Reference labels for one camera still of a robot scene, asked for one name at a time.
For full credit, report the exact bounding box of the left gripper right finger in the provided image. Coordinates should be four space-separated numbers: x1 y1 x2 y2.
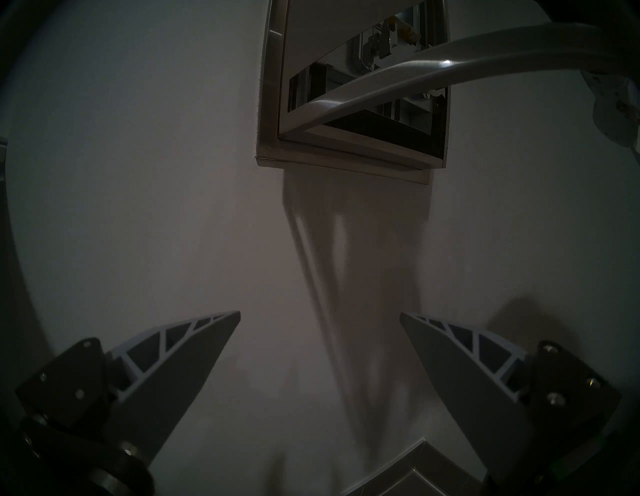
400 314 623 481

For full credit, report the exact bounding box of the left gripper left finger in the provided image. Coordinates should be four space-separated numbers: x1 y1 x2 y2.
15 311 240 468

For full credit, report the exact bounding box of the chrome dispensing lever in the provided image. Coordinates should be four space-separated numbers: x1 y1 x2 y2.
356 17 398 75

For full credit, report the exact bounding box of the steel wall dispenser cabinet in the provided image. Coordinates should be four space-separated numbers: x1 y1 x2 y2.
254 0 452 186

